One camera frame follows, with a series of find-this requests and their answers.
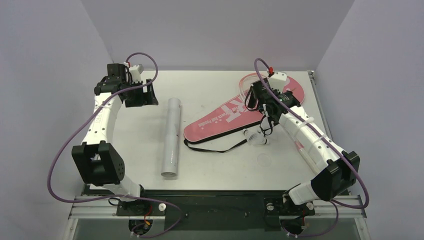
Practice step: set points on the pink racket cover bag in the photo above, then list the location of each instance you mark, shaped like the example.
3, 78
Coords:
230, 117

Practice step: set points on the white shuttlecock tube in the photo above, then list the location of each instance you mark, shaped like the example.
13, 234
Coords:
169, 168

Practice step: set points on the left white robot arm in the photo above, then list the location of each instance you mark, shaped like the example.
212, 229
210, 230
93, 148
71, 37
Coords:
97, 161

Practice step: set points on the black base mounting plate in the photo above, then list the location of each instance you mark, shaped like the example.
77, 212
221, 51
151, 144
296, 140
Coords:
164, 210

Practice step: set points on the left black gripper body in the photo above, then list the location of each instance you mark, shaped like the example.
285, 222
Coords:
144, 93

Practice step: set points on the clear tube lid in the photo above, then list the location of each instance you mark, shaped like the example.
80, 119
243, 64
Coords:
264, 160

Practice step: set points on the white plastic shuttlecock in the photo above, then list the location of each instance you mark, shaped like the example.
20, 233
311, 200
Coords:
256, 139
251, 133

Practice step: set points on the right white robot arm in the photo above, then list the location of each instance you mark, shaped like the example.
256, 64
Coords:
333, 167

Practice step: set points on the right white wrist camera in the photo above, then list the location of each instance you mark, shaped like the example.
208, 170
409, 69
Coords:
278, 80

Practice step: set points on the pink badminton racket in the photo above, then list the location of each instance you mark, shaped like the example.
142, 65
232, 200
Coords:
298, 93

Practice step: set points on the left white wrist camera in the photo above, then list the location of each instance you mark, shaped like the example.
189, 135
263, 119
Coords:
136, 71

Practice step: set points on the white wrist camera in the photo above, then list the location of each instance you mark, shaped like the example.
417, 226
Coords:
136, 71
278, 80

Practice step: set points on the aluminium frame rail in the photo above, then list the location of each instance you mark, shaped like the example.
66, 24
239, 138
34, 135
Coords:
102, 209

